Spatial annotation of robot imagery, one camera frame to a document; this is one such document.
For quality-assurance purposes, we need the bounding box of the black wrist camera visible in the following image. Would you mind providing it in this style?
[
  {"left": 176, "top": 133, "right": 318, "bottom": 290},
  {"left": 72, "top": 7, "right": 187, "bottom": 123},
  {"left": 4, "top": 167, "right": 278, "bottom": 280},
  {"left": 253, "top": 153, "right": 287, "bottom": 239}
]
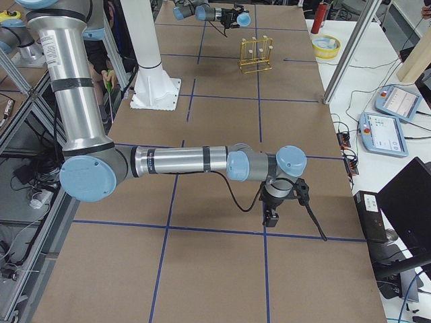
[
  {"left": 295, "top": 178, "right": 310, "bottom": 206},
  {"left": 234, "top": 4, "right": 245, "bottom": 11}
]

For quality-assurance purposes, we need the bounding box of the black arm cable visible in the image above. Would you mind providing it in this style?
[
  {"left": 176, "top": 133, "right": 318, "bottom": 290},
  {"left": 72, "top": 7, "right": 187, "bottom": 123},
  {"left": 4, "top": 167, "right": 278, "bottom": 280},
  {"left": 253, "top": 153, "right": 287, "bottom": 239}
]
[{"left": 174, "top": 170, "right": 328, "bottom": 242}]

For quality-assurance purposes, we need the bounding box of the orange connector module near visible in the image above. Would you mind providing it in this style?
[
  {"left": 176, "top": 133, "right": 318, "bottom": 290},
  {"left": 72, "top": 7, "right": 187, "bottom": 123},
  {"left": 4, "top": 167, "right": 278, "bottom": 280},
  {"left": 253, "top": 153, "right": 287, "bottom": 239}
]
[{"left": 343, "top": 155, "right": 359, "bottom": 176}]

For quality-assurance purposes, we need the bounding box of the yellow bowl with blue plate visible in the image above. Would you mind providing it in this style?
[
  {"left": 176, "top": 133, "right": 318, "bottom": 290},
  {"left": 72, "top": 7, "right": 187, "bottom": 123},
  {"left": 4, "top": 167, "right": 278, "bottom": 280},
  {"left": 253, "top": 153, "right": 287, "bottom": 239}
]
[{"left": 312, "top": 35, "right": 341, "bottom": 59}]

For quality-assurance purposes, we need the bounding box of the black monitor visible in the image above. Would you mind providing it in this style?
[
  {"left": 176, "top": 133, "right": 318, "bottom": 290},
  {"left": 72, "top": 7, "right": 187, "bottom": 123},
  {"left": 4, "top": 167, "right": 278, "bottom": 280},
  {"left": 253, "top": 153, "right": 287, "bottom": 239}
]
[{"left": 374, "top": 157, "right": 430, "bottom": 280}]

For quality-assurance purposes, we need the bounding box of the black computer box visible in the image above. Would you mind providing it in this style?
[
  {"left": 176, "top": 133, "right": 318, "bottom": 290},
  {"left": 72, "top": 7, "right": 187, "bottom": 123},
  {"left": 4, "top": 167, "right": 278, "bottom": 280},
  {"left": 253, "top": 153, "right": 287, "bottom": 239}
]
[{"left": 354, "top": 190, "right": 387, "bottom": 244}]

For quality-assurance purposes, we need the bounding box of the orange connector module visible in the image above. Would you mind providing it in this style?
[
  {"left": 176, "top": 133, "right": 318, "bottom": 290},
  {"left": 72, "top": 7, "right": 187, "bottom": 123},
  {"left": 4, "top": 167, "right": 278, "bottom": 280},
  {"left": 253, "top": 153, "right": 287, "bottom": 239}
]
[
  {"left": 336, "top": 132, "right": 351, "bottom": 149},
  {"left": 343, "top": 155, "right": 359, "bottom": 176}
]

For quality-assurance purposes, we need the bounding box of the near teach pendant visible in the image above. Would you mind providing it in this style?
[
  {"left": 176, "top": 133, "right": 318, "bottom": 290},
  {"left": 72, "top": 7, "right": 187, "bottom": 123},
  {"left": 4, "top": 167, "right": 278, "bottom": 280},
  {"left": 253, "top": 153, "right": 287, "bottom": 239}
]
[{"left": 359, "top": 112, "right": 409, "bottom": 157}]

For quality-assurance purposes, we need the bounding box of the aluminium frame post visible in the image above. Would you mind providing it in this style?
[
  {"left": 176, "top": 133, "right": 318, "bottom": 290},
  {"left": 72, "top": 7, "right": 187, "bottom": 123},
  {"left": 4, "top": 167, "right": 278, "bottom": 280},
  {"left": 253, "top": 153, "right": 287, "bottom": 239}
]
[{"left": 323, "top": 0, "right": 382, "bottom": 105}]

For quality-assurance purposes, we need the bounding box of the orange connector module far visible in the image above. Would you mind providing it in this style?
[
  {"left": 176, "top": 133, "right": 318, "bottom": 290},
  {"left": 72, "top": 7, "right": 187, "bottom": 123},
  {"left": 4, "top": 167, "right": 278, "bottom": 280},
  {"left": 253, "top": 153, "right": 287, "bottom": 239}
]
[{"left": 336, "top": 132, "right": 351, "bottom": 149}]

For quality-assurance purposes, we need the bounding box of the teach pendant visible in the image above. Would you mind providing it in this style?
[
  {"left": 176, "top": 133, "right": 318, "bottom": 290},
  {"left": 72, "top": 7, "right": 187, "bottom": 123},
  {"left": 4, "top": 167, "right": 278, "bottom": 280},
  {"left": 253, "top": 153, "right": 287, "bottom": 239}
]
[
  {"left": 359, "top": 112, "right": 409, "bottom": 157},
  {"left": 374, "top": 85, "right": 422, "bottom": 122}
]

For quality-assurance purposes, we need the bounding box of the green handled tool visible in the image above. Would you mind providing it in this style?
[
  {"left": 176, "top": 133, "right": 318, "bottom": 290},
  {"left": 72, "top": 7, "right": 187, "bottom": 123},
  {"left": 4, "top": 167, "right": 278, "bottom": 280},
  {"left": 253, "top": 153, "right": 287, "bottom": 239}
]
[{"left": 105, "top": 79, "right": 114, "bottom": 123}]

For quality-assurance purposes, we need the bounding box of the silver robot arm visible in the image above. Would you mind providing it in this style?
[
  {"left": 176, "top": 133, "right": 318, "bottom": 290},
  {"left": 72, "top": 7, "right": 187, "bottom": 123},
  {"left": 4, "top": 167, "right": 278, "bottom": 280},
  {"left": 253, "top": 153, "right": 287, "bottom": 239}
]
[
  {"left": 21, "top": 1, "right": 309, "bottom": 227},
  {"left": 173, "top": 1, "right": 251, "bottom": 29}
]

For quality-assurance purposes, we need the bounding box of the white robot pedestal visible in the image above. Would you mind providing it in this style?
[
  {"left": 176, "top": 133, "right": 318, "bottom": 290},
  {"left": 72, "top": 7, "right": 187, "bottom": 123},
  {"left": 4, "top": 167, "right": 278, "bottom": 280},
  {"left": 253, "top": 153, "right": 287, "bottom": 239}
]
[{"left": 121, "top": 0, "right": 181, "bottom": 111}]

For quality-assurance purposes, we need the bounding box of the far teach pendant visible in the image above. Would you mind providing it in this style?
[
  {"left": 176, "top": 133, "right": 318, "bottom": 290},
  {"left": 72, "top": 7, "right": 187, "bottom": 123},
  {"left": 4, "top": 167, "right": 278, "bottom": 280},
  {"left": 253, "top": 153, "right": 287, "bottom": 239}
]
[{"left": 374, "top": 85, "right": 422, "bottom": 122}]

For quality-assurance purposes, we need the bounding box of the gold wire cup holder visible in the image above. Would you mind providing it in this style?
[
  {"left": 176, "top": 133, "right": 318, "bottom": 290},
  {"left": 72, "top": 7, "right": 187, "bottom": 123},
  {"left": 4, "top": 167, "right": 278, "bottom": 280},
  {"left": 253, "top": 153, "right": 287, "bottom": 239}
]
[{"left": 238, "top": 35, "right": 273, "bottom": 74}]

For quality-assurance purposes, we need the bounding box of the person in black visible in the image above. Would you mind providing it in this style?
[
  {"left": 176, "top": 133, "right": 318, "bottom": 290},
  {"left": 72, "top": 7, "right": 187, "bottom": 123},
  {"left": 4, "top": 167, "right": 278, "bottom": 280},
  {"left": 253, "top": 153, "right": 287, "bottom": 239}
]
[{"left": 84, "top": 40, "right": 117, "bottom": 124}]

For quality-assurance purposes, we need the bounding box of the red thermos bottle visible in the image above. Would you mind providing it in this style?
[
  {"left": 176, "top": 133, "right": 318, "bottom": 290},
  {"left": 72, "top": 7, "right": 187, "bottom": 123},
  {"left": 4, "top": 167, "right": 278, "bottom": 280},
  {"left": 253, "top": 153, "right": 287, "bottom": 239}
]
[{"left": 310, "top": 2, "right": 327, "bottom": 34}]

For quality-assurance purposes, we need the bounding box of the light blue cup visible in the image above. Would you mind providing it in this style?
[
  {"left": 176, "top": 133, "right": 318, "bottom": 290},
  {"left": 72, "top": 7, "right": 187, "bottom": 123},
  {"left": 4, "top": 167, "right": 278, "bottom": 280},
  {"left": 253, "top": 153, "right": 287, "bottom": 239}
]
[{"left": 236, "top": 12, "right": 251, "bottom": 27}]

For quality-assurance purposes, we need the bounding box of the white power strip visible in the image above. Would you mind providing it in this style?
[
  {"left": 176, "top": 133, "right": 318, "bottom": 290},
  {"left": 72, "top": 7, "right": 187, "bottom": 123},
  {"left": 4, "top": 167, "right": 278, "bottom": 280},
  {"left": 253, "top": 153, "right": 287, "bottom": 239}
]
[{"left": 29, "top": 189, "right": 53, "bottom": 209}]

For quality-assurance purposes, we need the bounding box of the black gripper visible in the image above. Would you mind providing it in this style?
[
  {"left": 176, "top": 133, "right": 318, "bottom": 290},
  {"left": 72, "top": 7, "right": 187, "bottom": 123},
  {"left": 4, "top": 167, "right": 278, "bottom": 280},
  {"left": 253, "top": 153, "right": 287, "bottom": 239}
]
[
  {"left": 221, "top": 8, "right": 249, "bottom": 27},
  {"left": 259, "top": 184, "right": 292, "bottom": 226}
]

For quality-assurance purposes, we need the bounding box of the wooden board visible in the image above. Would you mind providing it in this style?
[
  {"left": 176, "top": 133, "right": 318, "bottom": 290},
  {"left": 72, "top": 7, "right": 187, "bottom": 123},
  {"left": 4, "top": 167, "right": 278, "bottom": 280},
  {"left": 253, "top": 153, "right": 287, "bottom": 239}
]
[{"left": 397, "top": 28, "right": 431, "bottom": 83}]

